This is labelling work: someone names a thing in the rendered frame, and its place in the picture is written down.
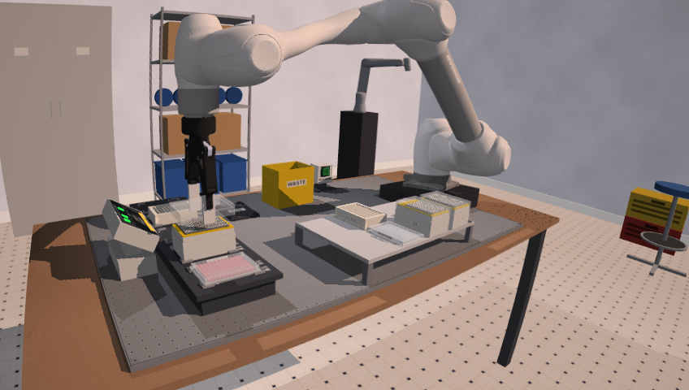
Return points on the yellow waste bin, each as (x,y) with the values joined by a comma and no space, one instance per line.
(283,189)

